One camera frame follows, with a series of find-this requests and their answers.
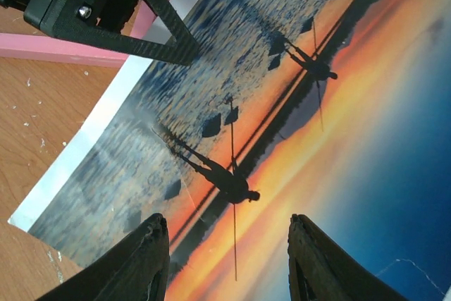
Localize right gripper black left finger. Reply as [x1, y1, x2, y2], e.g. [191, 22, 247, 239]
[39, 213, 170, 300]

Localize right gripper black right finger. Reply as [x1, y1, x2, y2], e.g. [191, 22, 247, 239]
[288, 214, 406, 301]

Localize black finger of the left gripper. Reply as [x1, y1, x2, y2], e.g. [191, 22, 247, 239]
[45, 0, 199, 66]

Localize pink wooden picture frame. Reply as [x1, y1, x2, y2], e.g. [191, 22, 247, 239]
[0, 0, 184, 68]

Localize sunset lake photo print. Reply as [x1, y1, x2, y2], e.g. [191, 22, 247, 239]
[8, 0, 450, 300]

